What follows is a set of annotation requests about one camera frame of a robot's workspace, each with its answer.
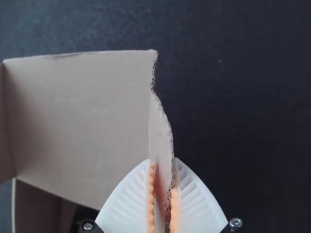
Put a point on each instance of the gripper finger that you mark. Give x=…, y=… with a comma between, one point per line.
x=194, y=206
x=131, y=201

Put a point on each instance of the cardboard box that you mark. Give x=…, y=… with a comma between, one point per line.
x=73, y=109

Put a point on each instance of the black mat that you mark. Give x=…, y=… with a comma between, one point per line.
x=230, y=97

